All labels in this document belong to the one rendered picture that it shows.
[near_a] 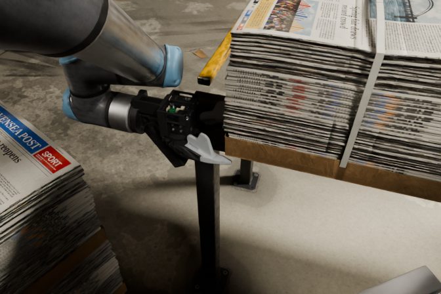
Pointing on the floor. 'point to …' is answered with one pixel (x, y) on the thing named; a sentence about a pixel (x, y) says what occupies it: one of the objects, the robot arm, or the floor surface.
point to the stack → (46, 214)
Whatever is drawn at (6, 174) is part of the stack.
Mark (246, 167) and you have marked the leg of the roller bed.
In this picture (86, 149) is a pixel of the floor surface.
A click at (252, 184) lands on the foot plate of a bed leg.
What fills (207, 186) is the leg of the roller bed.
